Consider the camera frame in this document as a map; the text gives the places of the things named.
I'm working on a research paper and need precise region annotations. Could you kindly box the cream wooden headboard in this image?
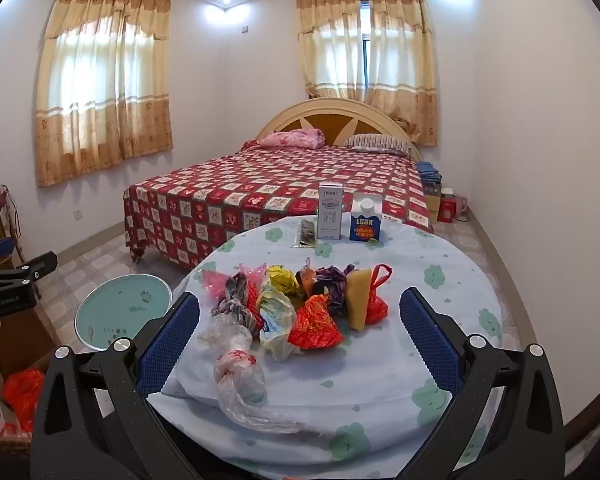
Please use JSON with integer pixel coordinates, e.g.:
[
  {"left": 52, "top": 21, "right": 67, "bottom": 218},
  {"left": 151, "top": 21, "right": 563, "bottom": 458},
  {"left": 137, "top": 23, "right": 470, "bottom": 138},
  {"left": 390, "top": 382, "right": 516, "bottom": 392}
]
[{"left": 254, "top": 97, "right": 422, "bottom": 161}]

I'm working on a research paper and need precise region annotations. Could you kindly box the round teal stool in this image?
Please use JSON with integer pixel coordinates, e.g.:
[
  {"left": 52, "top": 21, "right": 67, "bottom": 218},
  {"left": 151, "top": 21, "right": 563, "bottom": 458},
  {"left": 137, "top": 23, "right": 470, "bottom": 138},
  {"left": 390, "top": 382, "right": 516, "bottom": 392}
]
[{"left": 75, "top": 273, "right": 173, "bottom": 352}]

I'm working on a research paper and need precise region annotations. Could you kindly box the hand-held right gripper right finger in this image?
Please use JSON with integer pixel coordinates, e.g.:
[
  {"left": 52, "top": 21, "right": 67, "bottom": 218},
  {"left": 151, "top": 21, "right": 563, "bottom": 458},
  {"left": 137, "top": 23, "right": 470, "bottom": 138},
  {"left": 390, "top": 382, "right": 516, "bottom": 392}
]
[{"left": 399, "top": 286, "right": 567, "bottom": 480}]

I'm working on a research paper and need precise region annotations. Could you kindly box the grey striped wrapper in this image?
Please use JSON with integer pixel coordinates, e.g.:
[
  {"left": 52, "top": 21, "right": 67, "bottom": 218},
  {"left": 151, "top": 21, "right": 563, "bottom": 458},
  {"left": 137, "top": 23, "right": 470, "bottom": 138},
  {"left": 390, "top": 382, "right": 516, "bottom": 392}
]
[{"left": 211, "top": 272, "right": 255, "bottom": 333}]

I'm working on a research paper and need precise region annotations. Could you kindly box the brown cardboard box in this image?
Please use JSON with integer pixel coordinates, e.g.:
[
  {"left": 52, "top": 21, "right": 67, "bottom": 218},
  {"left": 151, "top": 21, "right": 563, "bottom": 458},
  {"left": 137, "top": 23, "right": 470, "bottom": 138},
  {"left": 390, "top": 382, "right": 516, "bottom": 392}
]
[{"left": 422, "top": 182, "right": 443, "bottom": 221}]

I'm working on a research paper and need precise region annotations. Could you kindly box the purple foil wrapper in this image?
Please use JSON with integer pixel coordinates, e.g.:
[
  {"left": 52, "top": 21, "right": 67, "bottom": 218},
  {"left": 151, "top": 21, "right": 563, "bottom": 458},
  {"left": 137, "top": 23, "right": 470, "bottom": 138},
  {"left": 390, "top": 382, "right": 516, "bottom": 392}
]
[{"left": 312, "top": 265, "right": 356, "bottom": 318}]

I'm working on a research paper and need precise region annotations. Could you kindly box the dark snack packet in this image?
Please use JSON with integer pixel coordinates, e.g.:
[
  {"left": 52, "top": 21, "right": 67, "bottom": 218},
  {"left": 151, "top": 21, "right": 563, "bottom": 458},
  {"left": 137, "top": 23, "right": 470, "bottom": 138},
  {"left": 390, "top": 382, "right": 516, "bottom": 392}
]
[{"left": 294, "top": 219, "right": 319, "bottom": 249}]

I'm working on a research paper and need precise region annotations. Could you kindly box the beige patterned curtain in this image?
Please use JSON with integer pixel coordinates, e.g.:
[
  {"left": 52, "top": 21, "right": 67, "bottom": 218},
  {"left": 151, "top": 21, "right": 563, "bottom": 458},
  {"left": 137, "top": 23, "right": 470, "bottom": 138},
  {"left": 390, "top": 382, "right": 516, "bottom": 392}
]
[
  {"left": 295, "top": 0, "right": 369, "bottom": 101},
  {"left": 367, "top": 0, "right": 438, "bottom": 148},
  {"left": 34, "top": 0, "right": 175, "bottom": 188}
]

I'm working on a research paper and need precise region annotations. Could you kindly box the striped pillow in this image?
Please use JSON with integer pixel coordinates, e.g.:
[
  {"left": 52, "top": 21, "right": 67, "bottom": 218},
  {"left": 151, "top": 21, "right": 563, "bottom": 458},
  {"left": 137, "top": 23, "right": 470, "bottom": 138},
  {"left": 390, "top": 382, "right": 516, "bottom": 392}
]
[{"left": 345, "top": 133, "right": 412, "bottom": 155}]

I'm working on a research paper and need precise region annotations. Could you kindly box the white milk carton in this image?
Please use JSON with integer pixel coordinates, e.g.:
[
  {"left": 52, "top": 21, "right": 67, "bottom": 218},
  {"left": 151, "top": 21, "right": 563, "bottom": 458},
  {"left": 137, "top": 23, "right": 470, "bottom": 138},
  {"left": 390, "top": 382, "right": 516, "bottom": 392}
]
[{"left": 318, "top": 183, "right": 343, "bottom": 241}]

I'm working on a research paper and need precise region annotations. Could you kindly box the red foil wrapper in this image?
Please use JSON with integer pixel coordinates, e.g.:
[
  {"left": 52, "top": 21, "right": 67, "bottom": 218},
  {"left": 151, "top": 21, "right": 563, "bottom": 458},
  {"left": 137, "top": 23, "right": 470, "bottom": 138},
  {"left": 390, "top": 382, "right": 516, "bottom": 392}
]
[{"left": 287, "top": 294, "right": 343, "bottom": 351}]

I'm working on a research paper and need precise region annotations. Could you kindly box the pink clear plastic bag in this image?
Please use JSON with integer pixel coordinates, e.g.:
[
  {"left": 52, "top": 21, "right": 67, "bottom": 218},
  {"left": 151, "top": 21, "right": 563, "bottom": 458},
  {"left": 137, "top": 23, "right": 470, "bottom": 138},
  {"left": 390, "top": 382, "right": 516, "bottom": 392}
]
[{"left": 201, "top": 262, "right": 268, "bottom": 306}]

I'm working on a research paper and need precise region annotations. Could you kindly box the yellow sponge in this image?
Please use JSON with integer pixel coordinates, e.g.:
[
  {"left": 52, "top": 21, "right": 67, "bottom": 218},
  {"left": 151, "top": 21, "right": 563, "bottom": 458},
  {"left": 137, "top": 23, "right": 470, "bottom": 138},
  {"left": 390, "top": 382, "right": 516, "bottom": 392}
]
[{"left": 347, "top": 268, "right": 374, "bottom": 332}]

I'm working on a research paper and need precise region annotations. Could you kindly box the blue carton white cap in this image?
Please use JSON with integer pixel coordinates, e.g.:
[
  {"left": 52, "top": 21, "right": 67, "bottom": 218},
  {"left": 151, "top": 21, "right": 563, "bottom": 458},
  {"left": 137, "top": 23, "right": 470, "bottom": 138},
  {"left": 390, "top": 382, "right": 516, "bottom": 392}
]
[{"left": 350, "top": 197, "right": 383, "bottom": 244}]

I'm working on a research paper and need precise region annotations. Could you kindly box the yellow white plastic bag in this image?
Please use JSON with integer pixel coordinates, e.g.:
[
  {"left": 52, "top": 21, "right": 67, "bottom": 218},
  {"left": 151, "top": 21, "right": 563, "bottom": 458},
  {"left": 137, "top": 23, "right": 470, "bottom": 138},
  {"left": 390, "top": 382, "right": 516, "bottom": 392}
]
[{"left": 256, "top": 285, "right": 299, "bottom": 363}]

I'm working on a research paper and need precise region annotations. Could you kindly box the window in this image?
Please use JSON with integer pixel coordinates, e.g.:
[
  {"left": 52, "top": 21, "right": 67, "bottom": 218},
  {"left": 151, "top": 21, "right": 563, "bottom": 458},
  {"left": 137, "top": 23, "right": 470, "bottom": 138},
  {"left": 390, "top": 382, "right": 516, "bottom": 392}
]
[{"left": 361, "top": 0, "right": 372, "bottom": 86}]

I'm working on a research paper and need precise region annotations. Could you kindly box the gold yellow wrapper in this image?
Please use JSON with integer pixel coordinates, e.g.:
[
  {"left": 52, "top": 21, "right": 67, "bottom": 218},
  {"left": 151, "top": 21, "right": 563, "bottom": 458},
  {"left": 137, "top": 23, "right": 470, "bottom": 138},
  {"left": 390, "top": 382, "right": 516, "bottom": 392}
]
[{"left": 266, "top": 266, "right": 306, "bottom": 303}]

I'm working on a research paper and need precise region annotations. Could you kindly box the wooden cabinet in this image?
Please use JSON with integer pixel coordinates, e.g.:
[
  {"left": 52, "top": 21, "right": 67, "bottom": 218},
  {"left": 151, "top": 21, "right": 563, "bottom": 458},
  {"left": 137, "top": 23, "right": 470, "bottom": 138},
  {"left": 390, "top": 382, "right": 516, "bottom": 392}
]
[{"left": 0, "top": 200, "right": 57, "bottom": 378}]

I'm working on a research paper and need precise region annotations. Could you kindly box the clear plastic bag red print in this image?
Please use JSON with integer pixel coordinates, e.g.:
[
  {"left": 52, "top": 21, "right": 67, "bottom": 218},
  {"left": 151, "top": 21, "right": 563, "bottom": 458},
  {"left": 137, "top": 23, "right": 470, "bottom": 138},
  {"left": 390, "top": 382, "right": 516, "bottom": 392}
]
[{"left": 199, "top": 310, "right": 306, "bottom": 434}]

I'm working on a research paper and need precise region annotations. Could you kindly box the orange wrapper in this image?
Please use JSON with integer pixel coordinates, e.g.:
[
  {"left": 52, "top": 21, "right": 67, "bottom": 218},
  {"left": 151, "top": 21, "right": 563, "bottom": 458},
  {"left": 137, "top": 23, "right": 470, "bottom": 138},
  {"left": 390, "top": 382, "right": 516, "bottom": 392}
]
[{"left": 297, "top": 257, "right": 317, "bottom": 302}]

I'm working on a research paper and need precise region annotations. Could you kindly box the red plastic bag with handles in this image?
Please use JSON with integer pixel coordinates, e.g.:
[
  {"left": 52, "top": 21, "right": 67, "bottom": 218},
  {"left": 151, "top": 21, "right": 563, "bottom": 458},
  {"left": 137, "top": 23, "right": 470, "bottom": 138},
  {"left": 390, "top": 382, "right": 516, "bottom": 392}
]
[{"left": 365, "top": 264, "right": 394, "bottom": 326}]

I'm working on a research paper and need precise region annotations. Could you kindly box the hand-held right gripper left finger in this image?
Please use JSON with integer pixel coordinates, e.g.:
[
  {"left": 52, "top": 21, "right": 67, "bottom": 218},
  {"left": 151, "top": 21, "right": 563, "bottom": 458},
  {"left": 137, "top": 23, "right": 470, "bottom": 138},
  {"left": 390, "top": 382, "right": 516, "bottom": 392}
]
[{"left": 30, "top": 291, "right": 201, "bottom": 480}]

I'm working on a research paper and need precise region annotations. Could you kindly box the pink pillow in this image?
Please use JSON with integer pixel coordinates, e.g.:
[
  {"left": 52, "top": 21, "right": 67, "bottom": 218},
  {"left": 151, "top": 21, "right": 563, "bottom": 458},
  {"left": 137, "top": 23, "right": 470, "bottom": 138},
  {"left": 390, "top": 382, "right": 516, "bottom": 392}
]
[{"left": 258, "top": 129, "right": 326, "bottom": 149}]

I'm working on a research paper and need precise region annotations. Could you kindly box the bed with red patterned cover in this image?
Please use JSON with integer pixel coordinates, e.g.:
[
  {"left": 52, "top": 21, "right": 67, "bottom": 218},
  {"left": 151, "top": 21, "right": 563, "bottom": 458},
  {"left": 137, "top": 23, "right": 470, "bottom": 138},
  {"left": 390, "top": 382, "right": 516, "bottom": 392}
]
[{"left": 124, "top": 145, "right": 434, "bottom": 267}]

